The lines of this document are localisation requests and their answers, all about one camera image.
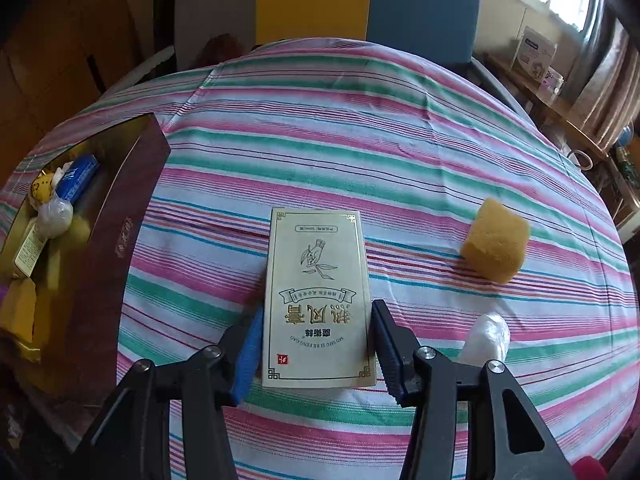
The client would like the small green cream box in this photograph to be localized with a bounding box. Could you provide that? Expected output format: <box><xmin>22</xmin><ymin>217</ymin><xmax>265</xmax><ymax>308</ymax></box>
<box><xmin>12</xmin><ymin>220</ymin><xmax>48</xmax><ymax>278</ymax></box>

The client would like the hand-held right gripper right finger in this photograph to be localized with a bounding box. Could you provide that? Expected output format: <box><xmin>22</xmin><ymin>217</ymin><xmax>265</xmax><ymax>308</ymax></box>
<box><xmin>370</xmin><ymin>299</ymin><xmax>578</xmax><ymax>480</ymax></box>

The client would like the small white plastic bag bundle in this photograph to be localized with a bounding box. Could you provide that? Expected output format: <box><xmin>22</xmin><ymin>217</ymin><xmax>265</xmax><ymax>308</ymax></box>
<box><xmin>457</xmin><ymin>311</ymin><xmax>511</xmax><ymax>367</ymax></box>

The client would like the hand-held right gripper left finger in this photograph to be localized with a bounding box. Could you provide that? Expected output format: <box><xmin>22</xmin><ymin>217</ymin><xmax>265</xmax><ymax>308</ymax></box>
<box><xmin>75</xmin><ymin>305</ymin><xmax>266</xmax><ymax>480</ymax></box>

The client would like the striped tablecloth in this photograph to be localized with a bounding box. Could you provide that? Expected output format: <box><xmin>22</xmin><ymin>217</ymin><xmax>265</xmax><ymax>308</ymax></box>
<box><xmin>0</xmin><ymin>37</ymin><xmax>636</xmax><ymax>480</ymax></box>

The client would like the wooden desk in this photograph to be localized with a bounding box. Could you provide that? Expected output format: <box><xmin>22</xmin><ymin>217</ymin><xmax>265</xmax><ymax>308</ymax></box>
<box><xmin>485</xmin><ymin>52</ymin><xmax>626</xmax><ymax>161</ymax></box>

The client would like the grey yellow blue sofa backrest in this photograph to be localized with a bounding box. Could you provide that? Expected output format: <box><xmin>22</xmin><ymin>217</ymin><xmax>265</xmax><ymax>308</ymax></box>
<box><xmin>175</xmin><ymin>0</ymin><xmax>481</xmax><ymax>68</ymax></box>

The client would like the dark wooden chair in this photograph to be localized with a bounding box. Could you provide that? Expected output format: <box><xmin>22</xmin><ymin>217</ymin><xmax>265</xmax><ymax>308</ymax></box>
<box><xmin>152</xmin><ymin>0</ymin><xmax>191</xmax><ymax>61</ymax></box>

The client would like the beige curtain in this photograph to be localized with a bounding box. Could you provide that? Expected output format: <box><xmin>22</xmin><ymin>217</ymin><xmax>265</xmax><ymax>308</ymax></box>
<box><xmin>570</xmin><ymin>25</ymin><xmax>640</xmax><ymax>146</ymax></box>

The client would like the large cream carton box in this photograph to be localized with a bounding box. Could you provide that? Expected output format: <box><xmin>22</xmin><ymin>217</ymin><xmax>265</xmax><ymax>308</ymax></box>
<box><xmin>261</xmin><ymin>206</ymin><xmax>377</xmax><ymax>390</ymax></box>

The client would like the blue tissue packet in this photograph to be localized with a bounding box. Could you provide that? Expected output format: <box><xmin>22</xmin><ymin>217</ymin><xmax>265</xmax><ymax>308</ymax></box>
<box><xmin>55</xmin><ymin>155</ymin><xmax>99</xmax><ymax>200</ymax></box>

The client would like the maroon gift box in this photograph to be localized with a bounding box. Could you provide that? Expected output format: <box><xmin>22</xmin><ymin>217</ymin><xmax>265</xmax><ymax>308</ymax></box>
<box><xmin>0</xmin><ymin>114</ymin><xmax>171</xmax><ymax>396</ymax></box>

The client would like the white printed carton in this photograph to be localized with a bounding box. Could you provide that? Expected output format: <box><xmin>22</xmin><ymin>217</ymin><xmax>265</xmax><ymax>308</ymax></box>
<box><xmin>510</xmin><ymin>26</ymin><xmax>558</xmax><ymax>83</ymax></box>

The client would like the yellow plush toy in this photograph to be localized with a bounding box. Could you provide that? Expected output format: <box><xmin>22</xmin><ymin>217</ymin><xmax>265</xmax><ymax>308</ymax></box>
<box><xmin>29</xmin><ymin>172</ymin><xmax>58</xmax><ymax>208</ymax></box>

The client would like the large white plastic bag bundle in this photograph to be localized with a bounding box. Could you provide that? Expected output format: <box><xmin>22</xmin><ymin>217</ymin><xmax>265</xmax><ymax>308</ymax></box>
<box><xmin>37</xmin><ymin>197</ymin><xmax>74</xmax><ymax>238</ymax></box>

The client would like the yellow cube sponge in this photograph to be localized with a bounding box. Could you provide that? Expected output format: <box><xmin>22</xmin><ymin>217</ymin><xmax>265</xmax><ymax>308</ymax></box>
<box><xmin>460</xmin><ymin>197</ymin><xmax>532</xmax><ymax>285</ymax></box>

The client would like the red cloth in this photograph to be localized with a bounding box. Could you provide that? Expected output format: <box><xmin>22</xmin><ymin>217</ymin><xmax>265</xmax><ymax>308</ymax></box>
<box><xmin>575</xmin><ymin>455</ymin><xmax>611</xmax><ymax>480</ymax></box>

